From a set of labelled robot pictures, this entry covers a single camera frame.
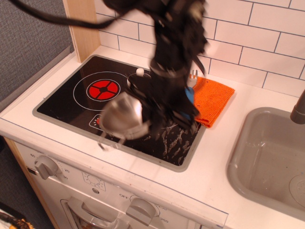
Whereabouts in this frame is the grey oven knob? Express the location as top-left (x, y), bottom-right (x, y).
top-left (126, 198), bottom-right (156, 226)

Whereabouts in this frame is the black toy stovetop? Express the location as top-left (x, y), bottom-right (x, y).
top-left (33, 55), bottom-right (205, 172)

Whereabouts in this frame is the metal strainer bowl with handles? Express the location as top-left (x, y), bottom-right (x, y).
top-left (98, 92), bottom-right (151, 151)

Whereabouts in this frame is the blue handled metal fork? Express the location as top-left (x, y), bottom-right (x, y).
top-left (183, 69), bottom-right (199, 120)

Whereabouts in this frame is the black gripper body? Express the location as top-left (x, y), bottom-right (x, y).
top-left (128, 71), bottom-right (199, 134)

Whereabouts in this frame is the orange object at corner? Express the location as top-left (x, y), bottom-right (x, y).
top-left (0, 212), bottom-right (33, 229)

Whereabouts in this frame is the white toy mushroom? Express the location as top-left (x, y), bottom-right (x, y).
top-left (127, 68), bottom-right (151, 87)

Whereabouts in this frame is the orange folded cloth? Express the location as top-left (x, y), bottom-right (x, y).
top-left (193, 77), bottom-right (235, 128)

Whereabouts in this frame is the grey toy sink basin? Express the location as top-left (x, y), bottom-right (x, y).
top-left (227, 107), bottom-right (305, 220)

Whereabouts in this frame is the white toy oven front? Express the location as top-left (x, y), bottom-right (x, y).
top-left (16, 144), bottom-right (228, 229)

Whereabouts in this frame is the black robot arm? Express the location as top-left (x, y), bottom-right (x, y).
top-left (104, 0), bottom-right (207, 134)

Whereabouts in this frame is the wooden side post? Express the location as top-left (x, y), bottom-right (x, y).
top-left (62, 0), bottom-right (101, 63)

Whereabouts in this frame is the grey faucet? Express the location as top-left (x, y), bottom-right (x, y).
top-left (290, 90), bottom-right (305, 125)

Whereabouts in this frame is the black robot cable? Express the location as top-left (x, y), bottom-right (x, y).
top-left (9, 0), bottom-right (124, 30)

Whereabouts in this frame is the grey timer knob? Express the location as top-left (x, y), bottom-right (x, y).
top-left (34, 156), bottom-right (59, 180)

